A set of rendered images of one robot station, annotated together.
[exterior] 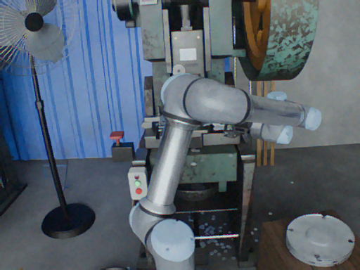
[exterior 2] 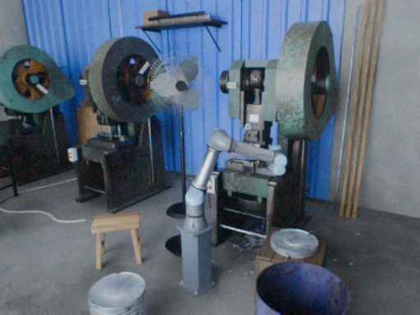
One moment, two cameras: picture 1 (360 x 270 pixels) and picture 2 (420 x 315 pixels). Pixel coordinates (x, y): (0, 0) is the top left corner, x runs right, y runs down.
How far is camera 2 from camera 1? 1.43 m
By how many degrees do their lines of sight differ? 28
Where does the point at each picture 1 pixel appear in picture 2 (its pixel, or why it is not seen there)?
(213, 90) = (217, 136)
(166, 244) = (189, 196)
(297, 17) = (290, 104)
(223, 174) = (259, 191)
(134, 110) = not seen: hidden behind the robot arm
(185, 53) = (252, 117)
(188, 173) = (241, 186)
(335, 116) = not seen: outside the picture
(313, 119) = (277, 160)
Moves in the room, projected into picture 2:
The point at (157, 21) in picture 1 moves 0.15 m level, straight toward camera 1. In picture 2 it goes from (237, 98) to (229, 99)
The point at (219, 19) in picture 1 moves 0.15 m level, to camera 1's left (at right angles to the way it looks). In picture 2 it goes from (269, 99) to (250, 98)
